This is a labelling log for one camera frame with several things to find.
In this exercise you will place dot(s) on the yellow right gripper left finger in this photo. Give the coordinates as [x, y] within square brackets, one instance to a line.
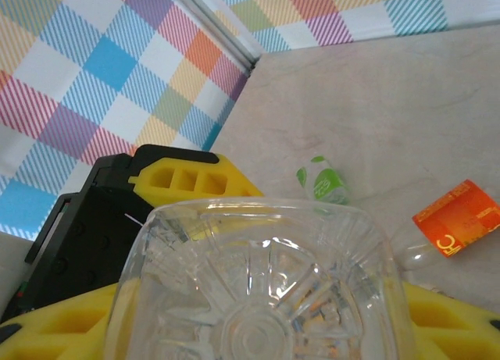
[51, 332]

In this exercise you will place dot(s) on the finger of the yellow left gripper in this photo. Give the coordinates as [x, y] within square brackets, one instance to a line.
[234, 180]

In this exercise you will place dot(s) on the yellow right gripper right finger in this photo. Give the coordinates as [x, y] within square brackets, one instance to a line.
[461, 332]

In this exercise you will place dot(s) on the clear bottle green label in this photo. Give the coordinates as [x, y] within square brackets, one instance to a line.
[326, 184]

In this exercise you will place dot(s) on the clear bottle ribbed square base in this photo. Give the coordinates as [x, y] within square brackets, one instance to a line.
[254, 289]

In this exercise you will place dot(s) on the orange label bottle gold cap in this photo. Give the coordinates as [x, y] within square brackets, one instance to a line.
[457, 215]

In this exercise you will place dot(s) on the aluminium frame post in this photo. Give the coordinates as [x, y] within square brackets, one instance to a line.
[218, 24]

